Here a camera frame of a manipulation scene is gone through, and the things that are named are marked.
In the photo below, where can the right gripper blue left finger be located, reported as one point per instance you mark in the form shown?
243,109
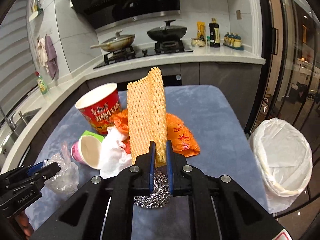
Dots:
152,153

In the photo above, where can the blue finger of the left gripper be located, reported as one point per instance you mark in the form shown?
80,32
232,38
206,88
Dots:
48,171
32,169

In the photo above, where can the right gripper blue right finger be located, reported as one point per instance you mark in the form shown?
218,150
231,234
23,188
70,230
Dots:
169,166

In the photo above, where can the orange plastic bag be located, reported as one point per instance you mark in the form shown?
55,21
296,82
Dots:
183,141

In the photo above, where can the clear plastic bag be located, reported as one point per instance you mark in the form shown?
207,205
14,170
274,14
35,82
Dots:
65,181

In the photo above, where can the steel wool scrubber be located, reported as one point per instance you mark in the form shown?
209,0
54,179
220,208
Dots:
160,195

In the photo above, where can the white tissue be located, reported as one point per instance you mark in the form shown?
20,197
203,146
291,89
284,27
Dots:
113,157

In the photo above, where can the pink white paper cup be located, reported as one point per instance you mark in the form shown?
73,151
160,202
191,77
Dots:
87,151

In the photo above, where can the orange foam fruit net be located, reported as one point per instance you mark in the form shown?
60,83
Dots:
146,111

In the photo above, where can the green paper carton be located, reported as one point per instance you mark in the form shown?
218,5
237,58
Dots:
97,136

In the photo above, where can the steel kitchen faucet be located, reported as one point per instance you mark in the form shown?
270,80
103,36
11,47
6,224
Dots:
14,126

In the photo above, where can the white lined trash bin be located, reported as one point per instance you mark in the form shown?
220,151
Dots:
284,158

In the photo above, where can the person's left hand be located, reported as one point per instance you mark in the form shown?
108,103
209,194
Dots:
23,221

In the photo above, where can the red instant noodle cup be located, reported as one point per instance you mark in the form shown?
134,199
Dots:
98,105

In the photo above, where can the green dish soap bottle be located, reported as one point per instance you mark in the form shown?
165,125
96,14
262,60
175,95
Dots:
41,83

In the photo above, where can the black gas stove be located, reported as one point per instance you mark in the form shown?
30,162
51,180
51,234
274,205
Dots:
133,53

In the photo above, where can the beige wok with lid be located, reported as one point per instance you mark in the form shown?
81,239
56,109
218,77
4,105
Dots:
119,42

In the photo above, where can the purple hanging towel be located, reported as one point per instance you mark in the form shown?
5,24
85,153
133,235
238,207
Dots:
51,57

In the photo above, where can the black wok with lid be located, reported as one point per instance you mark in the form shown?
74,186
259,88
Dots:
167,32

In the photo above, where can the small green spice jar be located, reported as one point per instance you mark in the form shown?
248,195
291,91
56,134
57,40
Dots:
208,41

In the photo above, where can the cream hanging towel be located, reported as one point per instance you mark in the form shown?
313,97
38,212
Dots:
42,54

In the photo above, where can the yellow noodle packet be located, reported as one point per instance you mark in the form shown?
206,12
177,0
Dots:
201,31

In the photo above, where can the dark soy sauce bottle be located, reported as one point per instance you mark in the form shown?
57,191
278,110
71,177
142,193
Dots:
214,34

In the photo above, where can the teal spice jar set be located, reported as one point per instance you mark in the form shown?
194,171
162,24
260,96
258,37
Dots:
233,41

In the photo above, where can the black range hood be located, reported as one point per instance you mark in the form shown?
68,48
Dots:
100,13

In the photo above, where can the wall utensil rack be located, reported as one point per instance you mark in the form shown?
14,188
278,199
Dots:
35,9

